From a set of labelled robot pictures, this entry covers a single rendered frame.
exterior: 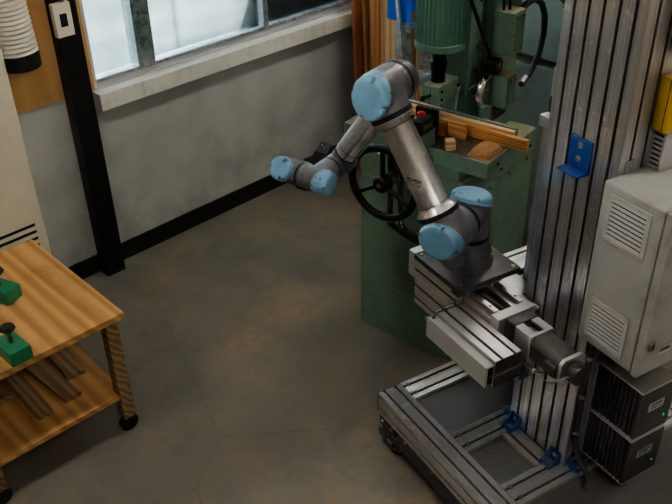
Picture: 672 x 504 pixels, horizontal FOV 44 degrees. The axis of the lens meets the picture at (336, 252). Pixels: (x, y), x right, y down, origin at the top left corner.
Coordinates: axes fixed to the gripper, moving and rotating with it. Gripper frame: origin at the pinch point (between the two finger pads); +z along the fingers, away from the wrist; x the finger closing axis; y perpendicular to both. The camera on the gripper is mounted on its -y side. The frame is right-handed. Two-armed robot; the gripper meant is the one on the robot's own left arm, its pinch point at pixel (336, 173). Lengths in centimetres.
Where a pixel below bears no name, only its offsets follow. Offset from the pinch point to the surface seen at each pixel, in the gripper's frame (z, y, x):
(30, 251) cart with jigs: -25, 62, -100
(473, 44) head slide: 37, -57, 17
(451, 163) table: 28.7, -14.6, 26.2
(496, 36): 40, -62, 23
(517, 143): 38, -28, 43
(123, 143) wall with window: 40, 20, -131
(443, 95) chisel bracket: 34, -37, 13
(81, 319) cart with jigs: -42, 70, -52
